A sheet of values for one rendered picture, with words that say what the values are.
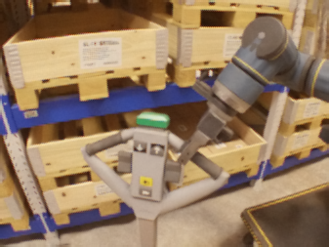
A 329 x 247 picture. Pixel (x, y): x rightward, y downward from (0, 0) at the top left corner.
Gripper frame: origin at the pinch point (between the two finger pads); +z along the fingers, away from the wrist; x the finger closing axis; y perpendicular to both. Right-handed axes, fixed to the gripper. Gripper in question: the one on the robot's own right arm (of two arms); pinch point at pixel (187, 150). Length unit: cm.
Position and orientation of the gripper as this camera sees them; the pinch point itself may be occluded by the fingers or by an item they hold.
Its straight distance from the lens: 67.6
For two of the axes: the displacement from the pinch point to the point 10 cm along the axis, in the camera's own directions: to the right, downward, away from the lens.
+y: 8.0, 6.0, -0.5
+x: 2.3, -2.3, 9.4
